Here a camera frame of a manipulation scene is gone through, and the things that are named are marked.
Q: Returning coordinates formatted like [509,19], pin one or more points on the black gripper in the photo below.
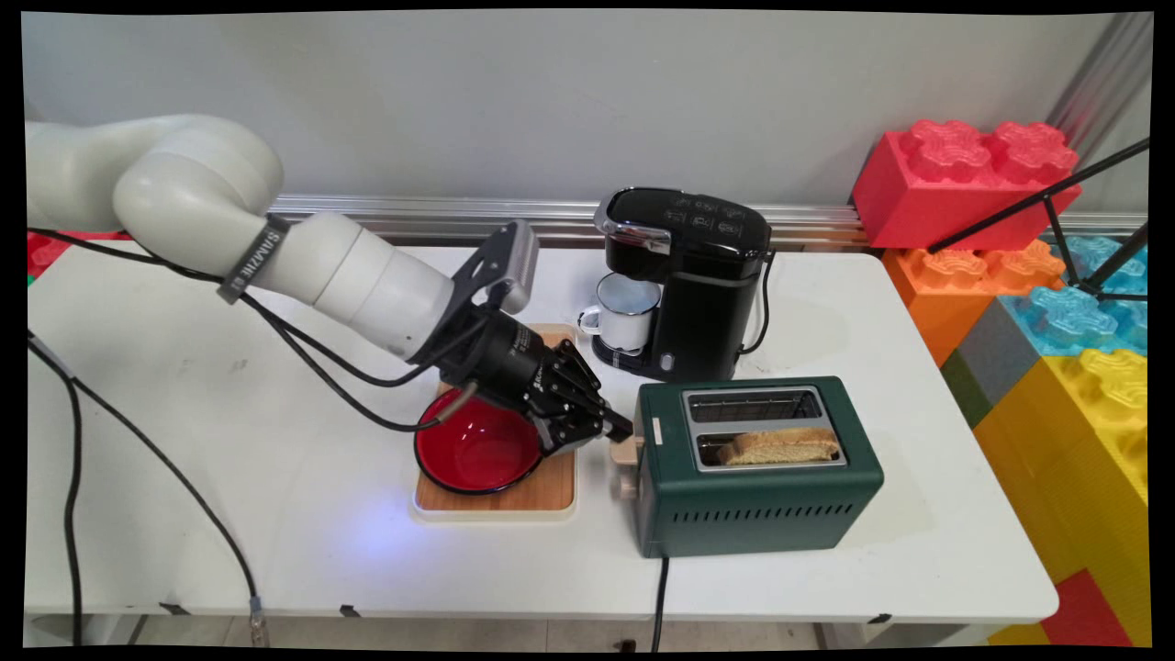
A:
[500,363]

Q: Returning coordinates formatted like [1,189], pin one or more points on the beige toaster lever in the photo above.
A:
[626,452]

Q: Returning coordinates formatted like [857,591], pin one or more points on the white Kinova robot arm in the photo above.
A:
[202,197]

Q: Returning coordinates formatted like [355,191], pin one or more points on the wooden cutting board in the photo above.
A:
[551,491]

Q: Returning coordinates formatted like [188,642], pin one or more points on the white enamel mug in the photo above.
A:
[629,317]

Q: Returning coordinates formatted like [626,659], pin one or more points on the red bowl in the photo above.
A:
[477,454]

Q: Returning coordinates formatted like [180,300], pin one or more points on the black coffee machine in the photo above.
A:
[707,275]

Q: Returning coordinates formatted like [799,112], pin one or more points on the green toaster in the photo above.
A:
[753,509]

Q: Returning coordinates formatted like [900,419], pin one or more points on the bread slice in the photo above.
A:
[780,447]

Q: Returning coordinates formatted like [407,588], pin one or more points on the large green toy block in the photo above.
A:
[964,390]

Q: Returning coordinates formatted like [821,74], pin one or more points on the large orange toy block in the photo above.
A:
[945,289]

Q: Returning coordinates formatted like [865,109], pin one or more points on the large red toy block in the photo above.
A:
[936,197]

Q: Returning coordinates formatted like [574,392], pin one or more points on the large yellow toy block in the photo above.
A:
[1065,477]

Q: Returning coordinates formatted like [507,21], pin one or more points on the large blue toy block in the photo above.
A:
[1069,321]

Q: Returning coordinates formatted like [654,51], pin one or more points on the black tripod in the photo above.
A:
[1056,229]

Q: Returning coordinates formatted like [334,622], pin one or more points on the small red toy block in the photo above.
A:
[1088,615]

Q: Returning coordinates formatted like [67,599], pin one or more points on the red item behind table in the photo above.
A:
[46,252]

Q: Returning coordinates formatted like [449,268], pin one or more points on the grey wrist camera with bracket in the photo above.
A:
[509,262]

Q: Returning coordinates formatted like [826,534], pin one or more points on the aluminium wall rail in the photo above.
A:
[808,220]

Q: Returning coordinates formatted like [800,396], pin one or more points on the aluminium corner post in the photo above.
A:
[1102,83]

